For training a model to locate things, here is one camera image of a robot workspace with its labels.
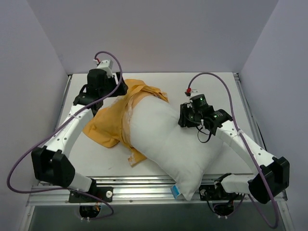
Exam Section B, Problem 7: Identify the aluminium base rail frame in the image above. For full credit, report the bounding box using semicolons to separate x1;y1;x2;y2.
19;73;295;231

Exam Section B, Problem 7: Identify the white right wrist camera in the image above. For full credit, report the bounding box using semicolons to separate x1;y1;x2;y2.
184;88;199;98

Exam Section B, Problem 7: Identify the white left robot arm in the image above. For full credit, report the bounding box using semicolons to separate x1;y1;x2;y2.
31;68;128;202

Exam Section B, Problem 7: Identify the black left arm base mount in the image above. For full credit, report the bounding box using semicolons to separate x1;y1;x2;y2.
68;186;114;203

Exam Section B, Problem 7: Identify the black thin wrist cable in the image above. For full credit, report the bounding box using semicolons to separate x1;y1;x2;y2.
196;122;215;144

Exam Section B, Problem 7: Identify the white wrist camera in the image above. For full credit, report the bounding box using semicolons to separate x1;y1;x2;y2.
94;59;113;78
184;88;199;98

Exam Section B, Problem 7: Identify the yellow Mickey Mouse pillowcase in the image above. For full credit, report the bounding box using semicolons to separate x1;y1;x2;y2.
83;79;168;167

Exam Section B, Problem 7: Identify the blue pillow label tag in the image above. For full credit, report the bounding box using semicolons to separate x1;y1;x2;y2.
170;184;181;199

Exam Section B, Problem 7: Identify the white pillow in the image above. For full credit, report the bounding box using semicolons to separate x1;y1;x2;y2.
129;95;223;201

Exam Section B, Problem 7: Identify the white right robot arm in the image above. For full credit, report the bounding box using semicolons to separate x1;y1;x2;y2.
178;94;290;204

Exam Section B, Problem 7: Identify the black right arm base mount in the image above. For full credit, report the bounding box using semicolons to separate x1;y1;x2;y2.
199;184;242;201

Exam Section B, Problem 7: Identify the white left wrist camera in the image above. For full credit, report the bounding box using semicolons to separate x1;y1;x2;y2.
94;59;113;78

